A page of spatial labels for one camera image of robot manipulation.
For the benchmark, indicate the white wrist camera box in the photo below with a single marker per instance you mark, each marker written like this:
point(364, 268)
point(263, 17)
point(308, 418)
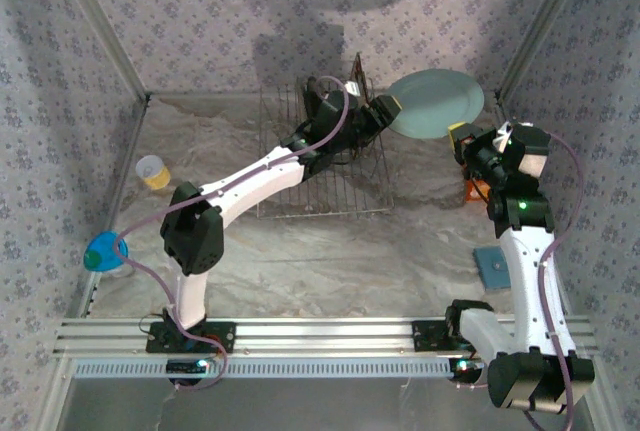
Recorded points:
point(502, 133)
point(352, 88)

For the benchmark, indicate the yellow cup with white lid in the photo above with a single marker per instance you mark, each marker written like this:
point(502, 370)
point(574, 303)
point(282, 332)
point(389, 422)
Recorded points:
point(152, 173)

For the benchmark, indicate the square floral plate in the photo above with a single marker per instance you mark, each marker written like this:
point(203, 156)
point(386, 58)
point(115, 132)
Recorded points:
point(356, 71)

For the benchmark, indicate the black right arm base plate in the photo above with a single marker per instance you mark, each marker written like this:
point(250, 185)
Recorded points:
point(425, 336)

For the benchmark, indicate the plain light blue round plate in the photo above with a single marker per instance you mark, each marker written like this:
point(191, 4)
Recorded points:
point(435, 101)

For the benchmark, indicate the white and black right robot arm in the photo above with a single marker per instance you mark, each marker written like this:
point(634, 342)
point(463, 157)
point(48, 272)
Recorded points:
point(530, 281)

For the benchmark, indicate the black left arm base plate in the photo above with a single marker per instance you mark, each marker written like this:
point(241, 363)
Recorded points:
point(225, 338)

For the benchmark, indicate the red orange snack packet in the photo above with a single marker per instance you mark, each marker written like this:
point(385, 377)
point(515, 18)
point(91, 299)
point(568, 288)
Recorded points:
point(475, 193)

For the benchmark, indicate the aluminium frame post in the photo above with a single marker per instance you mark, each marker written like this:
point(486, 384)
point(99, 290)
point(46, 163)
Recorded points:
point(102, 26)
point(540, 26)

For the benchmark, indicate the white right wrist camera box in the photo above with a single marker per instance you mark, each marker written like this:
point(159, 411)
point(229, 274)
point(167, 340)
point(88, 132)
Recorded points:
point(502, 133)

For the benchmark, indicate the blue round lid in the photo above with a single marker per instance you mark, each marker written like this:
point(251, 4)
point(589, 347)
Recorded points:
point(102, 253)

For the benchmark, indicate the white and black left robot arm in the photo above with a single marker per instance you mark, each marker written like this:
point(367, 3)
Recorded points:
point(250, 186)

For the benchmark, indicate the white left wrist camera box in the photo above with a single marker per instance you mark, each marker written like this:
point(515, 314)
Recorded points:
point(352, 88)

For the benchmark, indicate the blue rectangular sponge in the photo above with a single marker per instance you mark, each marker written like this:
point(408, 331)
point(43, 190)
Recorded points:
point(492, 271)

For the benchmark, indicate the aluminium mounting rail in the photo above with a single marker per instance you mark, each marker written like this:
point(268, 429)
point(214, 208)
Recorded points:
point(325, 336)

